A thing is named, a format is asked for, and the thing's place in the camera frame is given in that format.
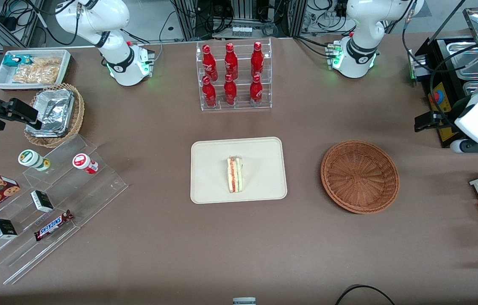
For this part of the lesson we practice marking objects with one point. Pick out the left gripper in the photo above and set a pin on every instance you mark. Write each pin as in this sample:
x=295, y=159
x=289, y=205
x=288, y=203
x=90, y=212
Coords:
x=446, y=119

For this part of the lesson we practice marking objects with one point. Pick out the triangular sandwich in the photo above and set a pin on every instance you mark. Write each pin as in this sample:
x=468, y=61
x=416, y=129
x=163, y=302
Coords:
x=234, y=176

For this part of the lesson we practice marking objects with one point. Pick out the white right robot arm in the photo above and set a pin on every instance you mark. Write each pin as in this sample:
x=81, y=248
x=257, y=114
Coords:
x=124, y=63

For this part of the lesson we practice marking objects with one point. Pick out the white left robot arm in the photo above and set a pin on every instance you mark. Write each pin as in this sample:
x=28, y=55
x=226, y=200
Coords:
x=359, y=51

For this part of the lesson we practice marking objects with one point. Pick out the aluminium foil food tray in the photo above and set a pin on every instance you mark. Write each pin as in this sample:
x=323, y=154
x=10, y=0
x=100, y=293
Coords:
x=46, y=132
x=54, y=106

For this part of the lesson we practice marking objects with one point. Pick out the light tan wicker basket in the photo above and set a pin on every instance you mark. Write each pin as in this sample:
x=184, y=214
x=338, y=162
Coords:
x=79, y=110

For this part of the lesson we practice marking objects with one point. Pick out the round brown wicker basket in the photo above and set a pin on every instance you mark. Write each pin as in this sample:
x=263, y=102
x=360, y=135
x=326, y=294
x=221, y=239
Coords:
x=359, y=176

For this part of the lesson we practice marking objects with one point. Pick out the beige rectangular serving tray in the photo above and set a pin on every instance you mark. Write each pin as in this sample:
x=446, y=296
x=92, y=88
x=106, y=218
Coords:
x=213, y=169

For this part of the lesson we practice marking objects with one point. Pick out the black food warmer appliance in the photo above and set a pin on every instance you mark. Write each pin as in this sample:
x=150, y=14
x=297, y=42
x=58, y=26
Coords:
x=446, y=134

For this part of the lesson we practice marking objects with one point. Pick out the red emergency stop button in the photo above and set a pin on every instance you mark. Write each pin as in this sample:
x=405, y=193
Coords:
x=437, y=97

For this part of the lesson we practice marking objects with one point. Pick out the clear bag of chips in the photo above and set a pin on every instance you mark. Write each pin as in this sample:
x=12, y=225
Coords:
x=48, y=62
x=35, y=76

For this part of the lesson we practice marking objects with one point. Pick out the white plastic snack bin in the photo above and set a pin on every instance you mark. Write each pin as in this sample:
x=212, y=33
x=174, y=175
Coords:
x=1, y=78

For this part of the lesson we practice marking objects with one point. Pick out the white cup green lid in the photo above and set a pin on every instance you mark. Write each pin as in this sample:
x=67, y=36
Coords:
x=29, y=158

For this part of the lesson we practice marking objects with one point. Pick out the teal snack packet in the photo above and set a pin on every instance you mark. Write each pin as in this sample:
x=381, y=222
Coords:
x=12, y=60

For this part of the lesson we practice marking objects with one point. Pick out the stainless steel warmer pan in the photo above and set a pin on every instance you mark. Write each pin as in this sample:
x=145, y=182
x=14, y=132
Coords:
x=470, y=59
x=474, y=87

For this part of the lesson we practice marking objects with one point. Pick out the white cup red lid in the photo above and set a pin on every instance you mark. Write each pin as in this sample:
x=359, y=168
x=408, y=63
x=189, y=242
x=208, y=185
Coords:
x=82, y=162

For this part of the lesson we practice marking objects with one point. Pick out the small black carton box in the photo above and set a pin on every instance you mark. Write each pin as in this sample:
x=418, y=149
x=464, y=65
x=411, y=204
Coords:
x=4, y=228
x=42, y=201

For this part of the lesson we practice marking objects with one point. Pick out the clear acrylic stepped display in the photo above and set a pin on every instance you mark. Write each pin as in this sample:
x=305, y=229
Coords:
x=95, y=190

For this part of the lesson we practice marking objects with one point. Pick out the Snickers chocolate bar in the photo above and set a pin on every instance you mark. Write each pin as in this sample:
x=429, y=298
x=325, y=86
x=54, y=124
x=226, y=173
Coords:
x=52, y=225

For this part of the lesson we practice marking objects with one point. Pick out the red aluminium cola bottle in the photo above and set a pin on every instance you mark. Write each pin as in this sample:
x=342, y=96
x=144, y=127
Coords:
x=209, y=63
x=257, y=61
x=209, y=94
x=230, y=92
x=231, y=62
x=256, y=92

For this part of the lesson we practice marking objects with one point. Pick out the clear acrylic bottle rack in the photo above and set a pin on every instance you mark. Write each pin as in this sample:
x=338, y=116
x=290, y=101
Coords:
x=241, y=106

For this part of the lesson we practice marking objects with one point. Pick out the brown table cover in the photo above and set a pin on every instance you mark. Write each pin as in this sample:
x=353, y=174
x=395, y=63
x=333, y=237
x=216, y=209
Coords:
x=158, y=254

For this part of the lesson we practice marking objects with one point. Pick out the white power strip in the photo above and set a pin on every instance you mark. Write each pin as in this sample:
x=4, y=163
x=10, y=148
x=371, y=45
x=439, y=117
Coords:
x=241, y=30

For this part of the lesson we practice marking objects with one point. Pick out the grey white device top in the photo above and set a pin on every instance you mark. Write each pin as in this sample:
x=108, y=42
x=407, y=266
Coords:
x=244, y=301

